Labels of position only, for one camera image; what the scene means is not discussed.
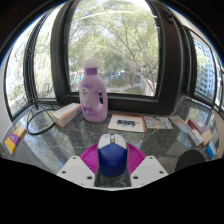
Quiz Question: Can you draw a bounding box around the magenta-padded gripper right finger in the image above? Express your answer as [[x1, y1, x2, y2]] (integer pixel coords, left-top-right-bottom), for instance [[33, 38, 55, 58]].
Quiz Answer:
[[126, 143, 169, 188]]

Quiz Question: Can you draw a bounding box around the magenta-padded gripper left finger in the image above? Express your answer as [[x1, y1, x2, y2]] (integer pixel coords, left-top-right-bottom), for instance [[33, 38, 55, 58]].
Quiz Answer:
[[56, 143, 101, 188]]

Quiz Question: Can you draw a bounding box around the blue and white computer mouse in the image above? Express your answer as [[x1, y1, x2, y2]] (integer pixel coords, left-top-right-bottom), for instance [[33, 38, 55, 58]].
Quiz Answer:
[[97, 133, 129, 178]]

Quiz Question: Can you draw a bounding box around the black round mouse pad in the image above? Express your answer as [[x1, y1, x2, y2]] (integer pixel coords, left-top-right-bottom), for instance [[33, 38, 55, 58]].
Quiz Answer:
[[174, 149, 206, 173]]

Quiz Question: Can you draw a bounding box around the grey patterned leaflet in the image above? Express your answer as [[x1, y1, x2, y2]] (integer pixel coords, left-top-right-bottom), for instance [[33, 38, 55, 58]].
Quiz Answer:
[[143, 115, 174, 130]]

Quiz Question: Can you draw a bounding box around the orange-bordered white booklet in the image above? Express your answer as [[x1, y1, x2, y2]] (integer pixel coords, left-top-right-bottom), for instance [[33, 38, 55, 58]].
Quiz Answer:
[[107, 113, 147, 133]]

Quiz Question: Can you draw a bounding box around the colourful leaflet with teal card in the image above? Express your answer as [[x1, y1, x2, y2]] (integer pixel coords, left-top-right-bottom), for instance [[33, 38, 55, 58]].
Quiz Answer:
[[168, 114, 193, 134]]

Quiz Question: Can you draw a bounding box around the white and orange long box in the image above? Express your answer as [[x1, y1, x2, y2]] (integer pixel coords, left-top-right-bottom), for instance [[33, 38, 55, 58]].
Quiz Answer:
[[51, 102, 83, 128]]

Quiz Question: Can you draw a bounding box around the white box with blue print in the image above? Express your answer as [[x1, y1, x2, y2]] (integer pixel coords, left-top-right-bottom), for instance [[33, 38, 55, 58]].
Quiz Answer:
[[188, 129, 205, 147]]

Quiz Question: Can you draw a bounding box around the purple detergent bottle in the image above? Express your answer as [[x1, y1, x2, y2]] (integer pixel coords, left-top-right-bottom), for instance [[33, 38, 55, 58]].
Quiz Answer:
[[78, 59, 109, 123]]

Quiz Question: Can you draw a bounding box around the yellow and purple box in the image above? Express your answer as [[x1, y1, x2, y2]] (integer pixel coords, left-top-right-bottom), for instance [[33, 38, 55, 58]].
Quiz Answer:
[[4, 124, 27, 155]]

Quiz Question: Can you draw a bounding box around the black cable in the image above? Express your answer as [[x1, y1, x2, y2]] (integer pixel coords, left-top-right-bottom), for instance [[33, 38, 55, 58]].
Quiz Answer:
[[25, 103, 58, 136]]

